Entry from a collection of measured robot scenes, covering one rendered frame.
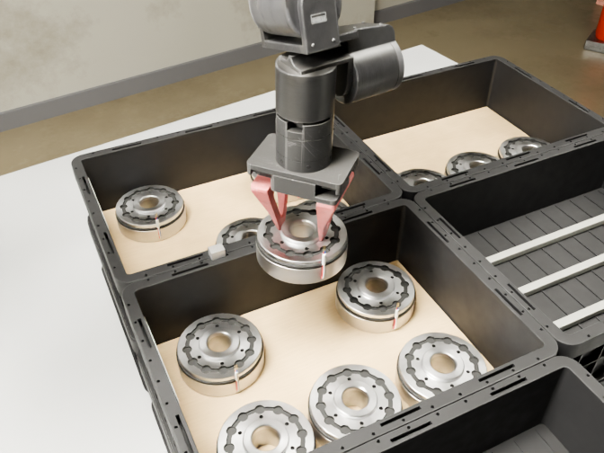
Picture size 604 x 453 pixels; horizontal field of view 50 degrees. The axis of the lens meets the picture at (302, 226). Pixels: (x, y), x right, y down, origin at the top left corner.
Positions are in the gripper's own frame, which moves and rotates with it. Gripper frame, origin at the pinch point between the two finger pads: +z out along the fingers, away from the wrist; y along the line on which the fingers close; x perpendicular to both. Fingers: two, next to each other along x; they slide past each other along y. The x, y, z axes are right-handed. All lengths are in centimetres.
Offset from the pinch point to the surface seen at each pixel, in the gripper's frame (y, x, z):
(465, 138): -12, -54, 16
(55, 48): 168, -154, 71
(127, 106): 146, -166, 100
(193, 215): 23.9, -16.2, 17.4
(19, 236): 59, -14, 31
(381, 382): -12.3, 6.2, 14.3
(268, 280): 5.5, -2.8, 12.9
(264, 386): 0.7, 9.6, 17.4
